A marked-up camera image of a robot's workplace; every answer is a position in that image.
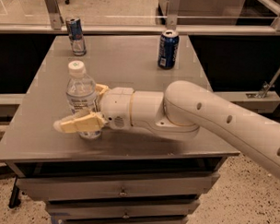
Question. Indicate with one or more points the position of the blue soda can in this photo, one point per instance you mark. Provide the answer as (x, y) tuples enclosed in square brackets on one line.
[(167, 49)]

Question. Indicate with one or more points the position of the grey metal railing frame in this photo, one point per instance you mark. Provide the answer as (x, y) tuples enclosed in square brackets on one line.
[(118, 17)]

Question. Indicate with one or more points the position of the middle grey drawer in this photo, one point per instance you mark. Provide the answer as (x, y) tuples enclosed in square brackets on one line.
[(123, 208)]

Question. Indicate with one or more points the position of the red bull can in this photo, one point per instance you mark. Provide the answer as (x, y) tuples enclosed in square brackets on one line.
[(76, 36)]

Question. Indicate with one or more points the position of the bottom grey drawer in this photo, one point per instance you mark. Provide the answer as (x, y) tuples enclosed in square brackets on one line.
[(133, 220)]

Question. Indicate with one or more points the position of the clear plastic water bottle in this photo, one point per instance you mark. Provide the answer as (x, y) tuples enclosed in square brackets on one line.
[(81, 89)]

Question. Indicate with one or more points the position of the grey drawer cabinet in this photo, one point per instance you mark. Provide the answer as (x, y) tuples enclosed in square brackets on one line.
[(31, 147)]

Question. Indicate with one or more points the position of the grey drawer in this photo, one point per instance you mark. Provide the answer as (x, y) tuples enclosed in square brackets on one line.
[(123, 208), (118, 186), (133, 220)]

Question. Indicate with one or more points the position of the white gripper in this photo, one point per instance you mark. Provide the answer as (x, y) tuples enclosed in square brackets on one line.
[(116, 107)]

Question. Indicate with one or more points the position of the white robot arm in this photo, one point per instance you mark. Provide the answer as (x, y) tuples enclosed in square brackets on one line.
[(178, 112)]

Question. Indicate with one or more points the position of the top grey drawer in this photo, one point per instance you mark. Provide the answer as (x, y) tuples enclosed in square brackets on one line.
[(118, 186)]

